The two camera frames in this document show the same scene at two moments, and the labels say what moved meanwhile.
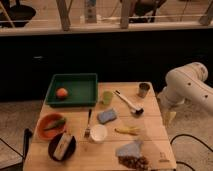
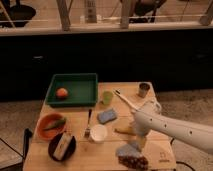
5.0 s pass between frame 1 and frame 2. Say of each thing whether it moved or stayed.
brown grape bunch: stayed
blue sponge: stayed
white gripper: moved
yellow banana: stayed
